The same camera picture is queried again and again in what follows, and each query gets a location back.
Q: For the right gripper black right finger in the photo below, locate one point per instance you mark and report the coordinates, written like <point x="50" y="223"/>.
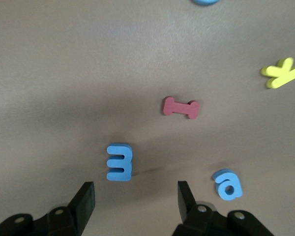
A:
<point x="196" y="221"/>

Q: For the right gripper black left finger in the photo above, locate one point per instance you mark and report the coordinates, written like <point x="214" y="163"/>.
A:
<point x="73" y="218"/>

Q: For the blue foam letter a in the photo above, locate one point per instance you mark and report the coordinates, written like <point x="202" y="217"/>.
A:
<point x="222" y="180"/>

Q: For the blue foam letter E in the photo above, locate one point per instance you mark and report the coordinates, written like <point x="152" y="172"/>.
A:
<point x="126" y="162"/>

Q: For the blue foam letter G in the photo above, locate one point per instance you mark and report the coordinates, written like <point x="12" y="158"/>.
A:
<point x="206" y="2"/>

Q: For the red foam letter I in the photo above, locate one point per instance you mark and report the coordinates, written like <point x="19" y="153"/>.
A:
<point x="180" y="108"/>

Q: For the yellow foam letter K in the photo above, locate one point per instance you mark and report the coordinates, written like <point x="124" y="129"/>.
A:
<point x="282" y="77"/>

